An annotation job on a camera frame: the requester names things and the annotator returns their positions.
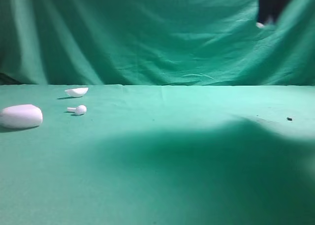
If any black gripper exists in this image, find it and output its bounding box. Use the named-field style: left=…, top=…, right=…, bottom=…
left=256, top=0, right=291, bottom=25

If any white earbud with dark tip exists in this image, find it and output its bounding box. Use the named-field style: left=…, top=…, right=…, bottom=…
left=256, top=23, right=264, bottom=29

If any white earbud case lid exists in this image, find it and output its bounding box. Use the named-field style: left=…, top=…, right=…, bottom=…
left=64, top=87, right=89, bottom=98

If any white earbud near case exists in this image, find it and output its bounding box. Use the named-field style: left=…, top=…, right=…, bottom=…
left=67, top=105, right=87, bottom=116

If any white earbud case body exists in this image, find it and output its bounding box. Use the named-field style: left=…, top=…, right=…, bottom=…
left=0, top=104, right=43, bottom=129

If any green backdrop cloth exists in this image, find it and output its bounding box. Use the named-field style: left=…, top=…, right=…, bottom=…
left=0, top=0, right=315, bottom=86

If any green table cloth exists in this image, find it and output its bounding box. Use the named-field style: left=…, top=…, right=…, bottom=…
left=0, top=85, right=315, bottom=225

